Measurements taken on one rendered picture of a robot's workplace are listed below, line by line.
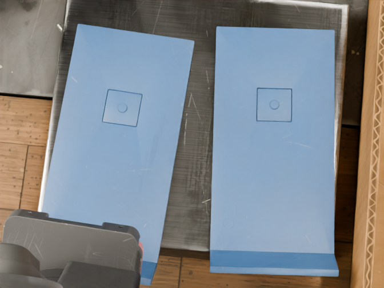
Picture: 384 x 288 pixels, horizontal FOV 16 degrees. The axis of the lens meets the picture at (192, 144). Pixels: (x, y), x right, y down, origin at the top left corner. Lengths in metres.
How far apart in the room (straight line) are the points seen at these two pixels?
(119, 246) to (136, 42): 0.19
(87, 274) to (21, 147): 0.19
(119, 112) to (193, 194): 0.06
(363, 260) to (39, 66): 0.24
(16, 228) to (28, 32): 0.21
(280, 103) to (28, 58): 0.16
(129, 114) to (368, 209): 0.15
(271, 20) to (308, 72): 0.04
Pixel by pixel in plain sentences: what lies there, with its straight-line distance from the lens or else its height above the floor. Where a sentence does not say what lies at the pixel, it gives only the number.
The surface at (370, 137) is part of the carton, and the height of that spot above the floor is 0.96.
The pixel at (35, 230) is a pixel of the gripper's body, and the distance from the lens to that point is 0.66.
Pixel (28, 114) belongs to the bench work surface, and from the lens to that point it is 0.83.
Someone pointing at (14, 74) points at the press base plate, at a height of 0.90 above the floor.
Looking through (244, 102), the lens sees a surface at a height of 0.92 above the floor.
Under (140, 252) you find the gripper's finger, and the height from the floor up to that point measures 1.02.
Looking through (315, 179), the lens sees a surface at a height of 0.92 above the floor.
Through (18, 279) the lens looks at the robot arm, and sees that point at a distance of 0.50.
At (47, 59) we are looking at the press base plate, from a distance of 0.84.
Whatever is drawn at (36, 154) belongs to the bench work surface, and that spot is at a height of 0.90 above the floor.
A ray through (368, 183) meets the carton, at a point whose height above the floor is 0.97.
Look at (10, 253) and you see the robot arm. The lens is 0.52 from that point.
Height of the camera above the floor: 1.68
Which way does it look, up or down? 73 degrees down
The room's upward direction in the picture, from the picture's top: straight up
